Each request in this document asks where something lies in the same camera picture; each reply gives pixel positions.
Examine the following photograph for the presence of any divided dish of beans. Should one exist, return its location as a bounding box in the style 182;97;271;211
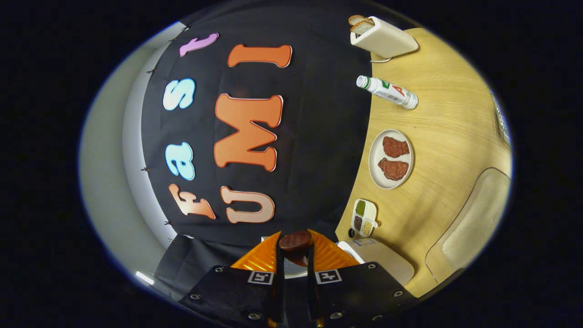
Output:
351;199;378;237

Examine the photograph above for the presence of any red meat piece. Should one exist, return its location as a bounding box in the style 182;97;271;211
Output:
382;136;410;159
377;157;409;181

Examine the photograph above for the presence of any white rice cooker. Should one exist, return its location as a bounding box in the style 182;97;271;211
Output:
262;237;415;285

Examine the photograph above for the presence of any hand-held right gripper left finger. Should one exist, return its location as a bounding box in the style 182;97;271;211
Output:
178;231;285;328

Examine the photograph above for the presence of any white round plate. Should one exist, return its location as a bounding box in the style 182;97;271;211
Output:
368;129;414;190

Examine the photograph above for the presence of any white bottle green label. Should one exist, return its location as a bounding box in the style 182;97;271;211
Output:
356;75;419;110

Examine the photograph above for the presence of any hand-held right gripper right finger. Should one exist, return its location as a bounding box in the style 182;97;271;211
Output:
306;229;417;328

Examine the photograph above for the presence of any black backdrop cloth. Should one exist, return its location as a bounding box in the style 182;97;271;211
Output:
141;2;410;301

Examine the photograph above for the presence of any wooden spoon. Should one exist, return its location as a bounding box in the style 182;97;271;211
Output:
278;230;315;269

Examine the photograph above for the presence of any cream toaster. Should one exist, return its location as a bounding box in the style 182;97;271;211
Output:
350;16;419;59

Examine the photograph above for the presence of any clear plastic rice tray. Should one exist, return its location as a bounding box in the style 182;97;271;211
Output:
425;168;511;285

